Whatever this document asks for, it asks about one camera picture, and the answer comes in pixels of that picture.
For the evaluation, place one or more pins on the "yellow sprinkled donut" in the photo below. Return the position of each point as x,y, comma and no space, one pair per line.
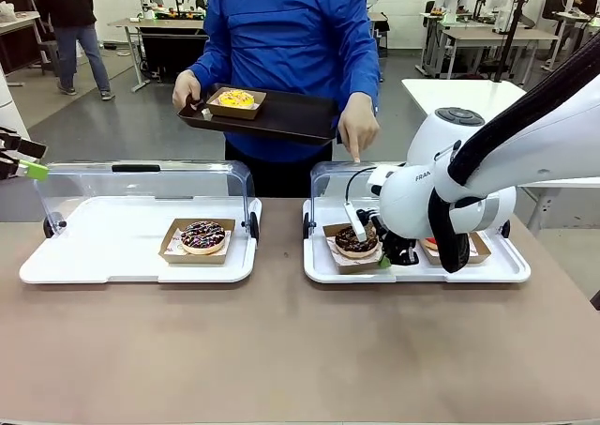
225,100

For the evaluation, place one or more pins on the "chocolate sprinkled donut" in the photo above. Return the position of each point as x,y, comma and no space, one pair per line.
344,247

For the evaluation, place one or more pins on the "white display tray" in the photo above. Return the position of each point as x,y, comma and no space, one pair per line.
117,270
328,275

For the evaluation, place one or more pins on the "chocolate sprinkle donut left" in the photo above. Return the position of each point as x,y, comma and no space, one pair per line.
169,255

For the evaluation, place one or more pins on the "wood-top table with grey legs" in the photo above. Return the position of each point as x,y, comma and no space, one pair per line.
126,23

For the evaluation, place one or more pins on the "person's right forearm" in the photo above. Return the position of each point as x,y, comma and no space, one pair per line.
204,61

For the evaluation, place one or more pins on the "black tripod pole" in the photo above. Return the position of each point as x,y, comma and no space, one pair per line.
513,31

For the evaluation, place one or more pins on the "red glazed donut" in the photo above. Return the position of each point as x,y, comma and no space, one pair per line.
430,244

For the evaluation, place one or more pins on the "black office chair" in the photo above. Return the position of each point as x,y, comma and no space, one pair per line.
47,45

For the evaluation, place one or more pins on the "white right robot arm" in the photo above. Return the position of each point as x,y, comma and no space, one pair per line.
408,209

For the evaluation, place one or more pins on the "printed paper donut liner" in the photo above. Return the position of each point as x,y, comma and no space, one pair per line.
174,247
331,246

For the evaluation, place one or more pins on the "brown cardboard donut box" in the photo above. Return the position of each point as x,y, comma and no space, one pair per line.
480,251

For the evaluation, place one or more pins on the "black serving tray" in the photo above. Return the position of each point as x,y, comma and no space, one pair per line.
290,120

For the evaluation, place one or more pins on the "clear display lid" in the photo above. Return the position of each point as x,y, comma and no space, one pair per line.
140,181
328,181

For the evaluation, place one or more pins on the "wood-top table behind person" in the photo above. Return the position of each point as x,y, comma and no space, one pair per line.
382,17

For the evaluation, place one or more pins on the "person in blue shirt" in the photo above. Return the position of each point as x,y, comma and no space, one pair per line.
290,45

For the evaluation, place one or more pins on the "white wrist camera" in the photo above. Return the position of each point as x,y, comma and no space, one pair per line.
357,223

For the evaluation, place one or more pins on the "person's left hand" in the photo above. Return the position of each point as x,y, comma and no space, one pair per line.
358,120

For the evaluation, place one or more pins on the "white plastic bag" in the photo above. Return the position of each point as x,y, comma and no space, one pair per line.
7,11

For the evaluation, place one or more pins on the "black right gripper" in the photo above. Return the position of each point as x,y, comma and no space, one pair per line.
400,251

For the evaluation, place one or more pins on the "person's right hand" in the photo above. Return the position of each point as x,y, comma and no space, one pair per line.
190,87

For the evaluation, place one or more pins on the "person's left forearm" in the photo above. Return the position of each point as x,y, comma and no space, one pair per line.
368,73

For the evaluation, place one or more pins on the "wood-top table with white legs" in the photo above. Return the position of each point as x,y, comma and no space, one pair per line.
492,34

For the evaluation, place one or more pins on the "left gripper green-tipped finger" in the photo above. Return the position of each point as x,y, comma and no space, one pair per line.
25,147
33,171

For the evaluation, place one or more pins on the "wood-top side table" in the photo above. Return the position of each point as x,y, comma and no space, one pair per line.
19,18

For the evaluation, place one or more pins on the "yellow frosted donut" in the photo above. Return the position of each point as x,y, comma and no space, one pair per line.
234,113

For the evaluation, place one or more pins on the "chocolate donut with white drizzle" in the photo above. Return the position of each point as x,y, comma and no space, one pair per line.
190,244

